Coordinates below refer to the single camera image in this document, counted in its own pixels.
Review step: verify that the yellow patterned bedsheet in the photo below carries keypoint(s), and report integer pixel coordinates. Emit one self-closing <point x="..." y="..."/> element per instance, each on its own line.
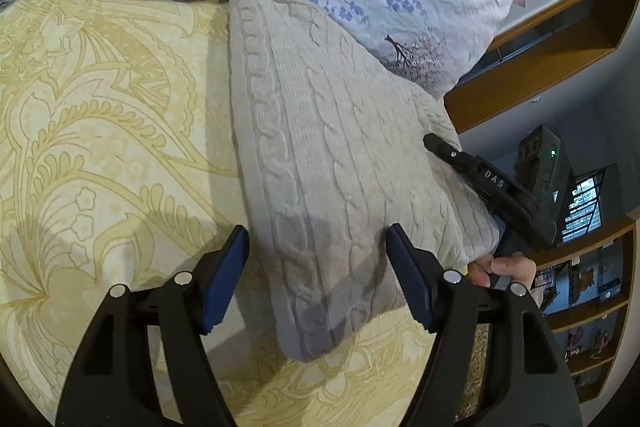
<point x="100" y="132"/>

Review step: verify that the person's right hand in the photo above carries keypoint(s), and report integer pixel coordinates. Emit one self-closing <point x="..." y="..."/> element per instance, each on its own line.
<point x="520" y="267"/>

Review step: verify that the barred window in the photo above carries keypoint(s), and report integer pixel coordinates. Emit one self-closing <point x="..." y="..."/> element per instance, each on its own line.
<point x="587" y="207"/>

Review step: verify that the wooden display shelf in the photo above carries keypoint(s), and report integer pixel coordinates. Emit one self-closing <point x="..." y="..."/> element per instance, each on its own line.
<point x="590" y="314"/>

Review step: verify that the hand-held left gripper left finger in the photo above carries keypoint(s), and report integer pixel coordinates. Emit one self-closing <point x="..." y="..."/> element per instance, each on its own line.
<point x="225" y="282"/>

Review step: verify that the wooden headboard unit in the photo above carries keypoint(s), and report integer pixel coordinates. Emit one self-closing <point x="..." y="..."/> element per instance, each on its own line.
<point x="550" y="52"/>

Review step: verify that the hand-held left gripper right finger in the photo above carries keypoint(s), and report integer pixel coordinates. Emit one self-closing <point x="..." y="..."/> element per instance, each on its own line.
<point x="410" y="277"/>

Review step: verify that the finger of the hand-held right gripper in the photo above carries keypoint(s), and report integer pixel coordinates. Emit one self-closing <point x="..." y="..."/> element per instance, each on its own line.
<point x="445" y="149"/>

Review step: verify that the small dark box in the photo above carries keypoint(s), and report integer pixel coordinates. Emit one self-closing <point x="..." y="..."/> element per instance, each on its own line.
<point x="611" y="292"/>

